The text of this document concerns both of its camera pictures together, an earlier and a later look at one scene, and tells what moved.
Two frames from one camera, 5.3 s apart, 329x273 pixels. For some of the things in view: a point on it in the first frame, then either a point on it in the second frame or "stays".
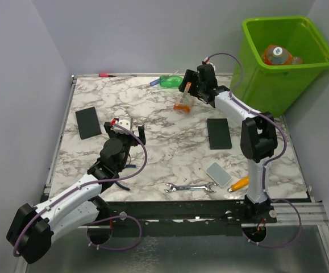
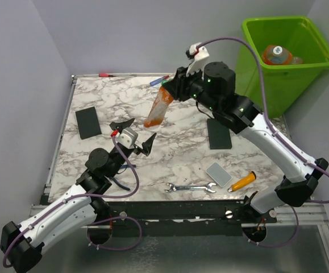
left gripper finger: [107, 126] → [120, 126]
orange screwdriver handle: [241, 183] stays
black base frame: [180, 218] stays
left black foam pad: [88, 123] stays
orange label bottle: [183, 104] → [163, 99]
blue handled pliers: [117, 182] stays
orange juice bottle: [297, 60] stays
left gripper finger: [142, 136] → [146, 145]
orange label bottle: [277, 55] stays
